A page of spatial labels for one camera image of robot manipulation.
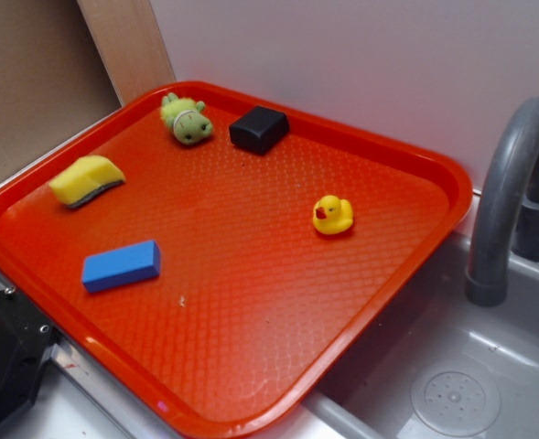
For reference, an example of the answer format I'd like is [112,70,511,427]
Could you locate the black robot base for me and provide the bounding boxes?
[0,288,56,427]

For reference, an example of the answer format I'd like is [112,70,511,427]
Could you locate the black cube block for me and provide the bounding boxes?
[229,106,289,155]

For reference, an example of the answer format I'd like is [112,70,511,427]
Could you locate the blue rectangular block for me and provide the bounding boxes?
[81,240,161,293]

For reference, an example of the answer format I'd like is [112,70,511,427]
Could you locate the red plastic tray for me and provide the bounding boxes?
[0,81,472,438]

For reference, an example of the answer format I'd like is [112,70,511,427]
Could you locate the yellow rubber duck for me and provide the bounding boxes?
[312,195,354,235]

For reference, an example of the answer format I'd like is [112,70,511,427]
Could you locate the green plush toy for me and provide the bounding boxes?
[160,92,213,146]

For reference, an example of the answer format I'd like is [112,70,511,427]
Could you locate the yellow sponge with grey pad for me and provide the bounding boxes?
[49,155,126,209]

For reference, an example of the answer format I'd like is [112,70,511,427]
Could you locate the grey toy sink basin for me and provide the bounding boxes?
[305,234,539,438]

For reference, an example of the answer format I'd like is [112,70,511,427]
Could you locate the wooden board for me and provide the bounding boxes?
[78,0,176,105]

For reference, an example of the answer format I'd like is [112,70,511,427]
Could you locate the grey toy faucet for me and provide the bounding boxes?
[465,96,539,307]

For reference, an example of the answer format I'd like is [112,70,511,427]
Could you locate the brown cardboard panel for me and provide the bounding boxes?
[0,1,120,183]

